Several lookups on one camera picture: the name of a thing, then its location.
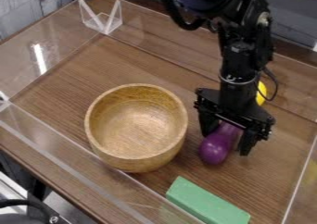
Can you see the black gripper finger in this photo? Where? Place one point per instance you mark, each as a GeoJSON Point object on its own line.
{"type": "Point", "coordinates": [248, 141]}
{"type": "Point", "coordinates": [209, 122]}

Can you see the green rectangular block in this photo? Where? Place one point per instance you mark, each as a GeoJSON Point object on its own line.
{"type": "Point", "coordinates": [205, 205]}

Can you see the purple toy eggplant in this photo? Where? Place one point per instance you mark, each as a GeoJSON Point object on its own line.
{"type": "Point", "coordinates": [217, 144]}

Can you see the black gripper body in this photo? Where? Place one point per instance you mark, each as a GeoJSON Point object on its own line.
{"type": "Point", "coordinates": [233, 104]}

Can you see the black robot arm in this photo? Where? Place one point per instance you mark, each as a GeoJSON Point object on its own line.
{"type": "Point", "coordinates": [243, 23]}

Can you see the brown wooden bowl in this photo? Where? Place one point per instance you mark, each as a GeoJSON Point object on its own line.
{"type": "Point", "coordinates": [136, 126]}

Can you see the clear acrylic tray enclosure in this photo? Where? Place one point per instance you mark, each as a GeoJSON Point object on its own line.
{"type": "Point", "coordinates": [59, 64]}

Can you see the clear acrylic corner bracket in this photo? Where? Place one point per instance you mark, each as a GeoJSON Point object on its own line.
{"type": "Point", "coordinates": [102, 22]}

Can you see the yellow toy lemon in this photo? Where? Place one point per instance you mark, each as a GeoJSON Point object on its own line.
{"type": "Point", "coordinates": [261, 93]}

